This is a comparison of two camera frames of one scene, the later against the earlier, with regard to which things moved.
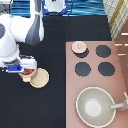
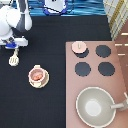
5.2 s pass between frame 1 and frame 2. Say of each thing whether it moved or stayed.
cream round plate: stayed
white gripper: moved
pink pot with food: moved
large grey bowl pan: stayed
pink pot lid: stayed
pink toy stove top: stayed
